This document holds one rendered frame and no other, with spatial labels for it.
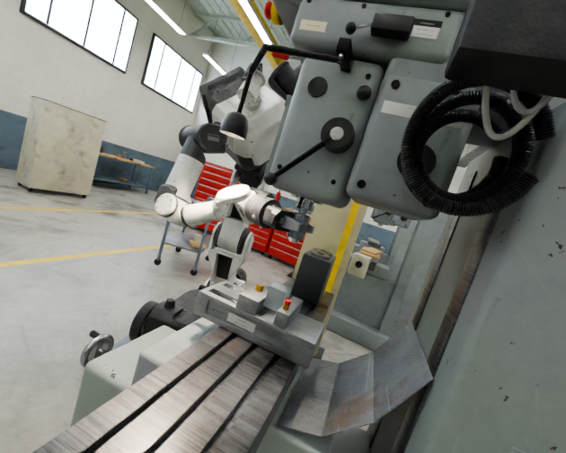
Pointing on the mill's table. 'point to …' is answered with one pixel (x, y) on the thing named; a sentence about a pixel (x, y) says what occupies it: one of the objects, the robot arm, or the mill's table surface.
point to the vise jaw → (252, 300)
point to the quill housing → (326, 90)
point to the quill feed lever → (343, 133)
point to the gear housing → (442, 33)
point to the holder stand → (313, 275)
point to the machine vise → (262, 323)
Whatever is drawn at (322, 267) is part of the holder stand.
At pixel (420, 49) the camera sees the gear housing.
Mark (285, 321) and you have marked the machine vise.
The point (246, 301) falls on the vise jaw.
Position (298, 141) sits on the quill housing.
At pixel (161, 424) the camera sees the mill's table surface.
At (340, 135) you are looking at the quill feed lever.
